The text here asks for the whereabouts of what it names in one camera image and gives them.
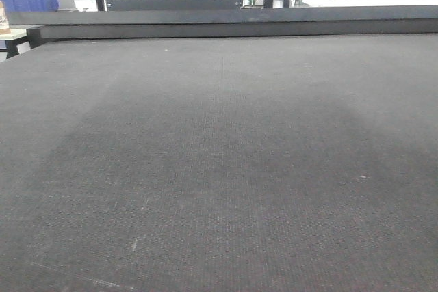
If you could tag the brown labelled bottle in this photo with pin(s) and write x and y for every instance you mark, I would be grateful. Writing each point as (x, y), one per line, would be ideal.
(4, 24)

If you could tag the white side table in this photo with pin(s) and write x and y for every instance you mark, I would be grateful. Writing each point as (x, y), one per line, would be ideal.
(12, 39)

